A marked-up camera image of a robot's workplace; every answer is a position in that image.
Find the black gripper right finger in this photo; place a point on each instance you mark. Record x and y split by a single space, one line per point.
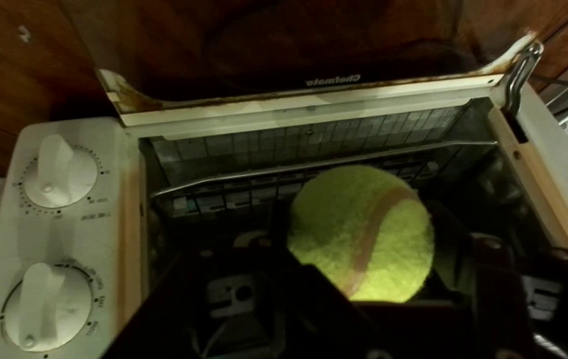
498 299

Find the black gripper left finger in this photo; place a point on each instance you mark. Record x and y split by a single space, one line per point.
155 331

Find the yellow-green tennis ball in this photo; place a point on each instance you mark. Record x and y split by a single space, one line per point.
363 225

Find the white toaster oven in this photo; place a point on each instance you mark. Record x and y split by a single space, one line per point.
64 231

